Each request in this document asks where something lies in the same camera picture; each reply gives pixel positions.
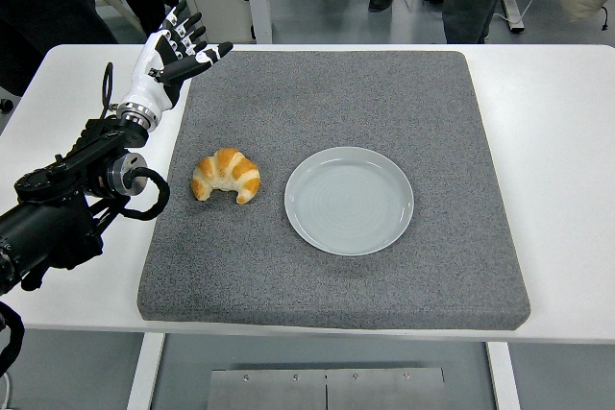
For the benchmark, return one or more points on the white table leg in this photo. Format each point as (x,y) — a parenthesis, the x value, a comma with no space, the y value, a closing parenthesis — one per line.
(144,371)
(504,376)

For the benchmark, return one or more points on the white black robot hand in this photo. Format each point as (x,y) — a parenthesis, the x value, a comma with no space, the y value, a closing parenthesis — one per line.
(144,83)

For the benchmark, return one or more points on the grey metal plate with screws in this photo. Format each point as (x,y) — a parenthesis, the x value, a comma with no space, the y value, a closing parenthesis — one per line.
(288,391)

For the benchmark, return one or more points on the small black knob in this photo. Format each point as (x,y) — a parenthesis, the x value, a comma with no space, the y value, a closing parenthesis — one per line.
(5,105)

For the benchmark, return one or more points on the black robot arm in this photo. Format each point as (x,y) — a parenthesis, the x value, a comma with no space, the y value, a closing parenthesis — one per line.
(48,179)

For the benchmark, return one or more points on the pale grey round plate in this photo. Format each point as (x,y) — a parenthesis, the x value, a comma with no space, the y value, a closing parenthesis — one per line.
(348,203)

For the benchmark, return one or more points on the golden croissant bread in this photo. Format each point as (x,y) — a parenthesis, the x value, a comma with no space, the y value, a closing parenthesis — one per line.
(226,170)

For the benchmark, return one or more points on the grey square mat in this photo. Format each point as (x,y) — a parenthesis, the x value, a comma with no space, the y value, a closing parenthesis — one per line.
(336,93)

